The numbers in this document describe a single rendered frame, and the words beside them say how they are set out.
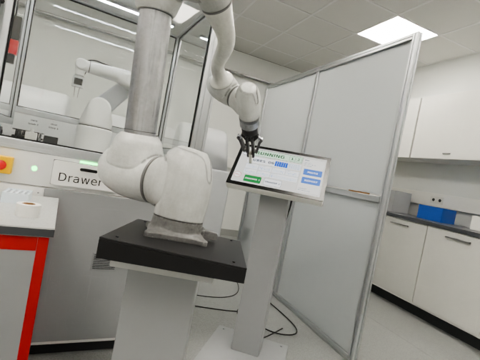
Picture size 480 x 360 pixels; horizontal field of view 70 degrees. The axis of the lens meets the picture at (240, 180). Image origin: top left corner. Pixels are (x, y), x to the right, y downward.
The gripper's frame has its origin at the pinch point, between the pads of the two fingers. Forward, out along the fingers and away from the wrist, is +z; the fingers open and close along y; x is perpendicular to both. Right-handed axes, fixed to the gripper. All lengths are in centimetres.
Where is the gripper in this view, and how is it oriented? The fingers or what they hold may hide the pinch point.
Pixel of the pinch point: (251, 156)
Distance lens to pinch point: 170.7
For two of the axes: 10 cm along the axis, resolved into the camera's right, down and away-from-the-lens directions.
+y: -9.7, -1.5, 2.0
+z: 0.5, 6.4, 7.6
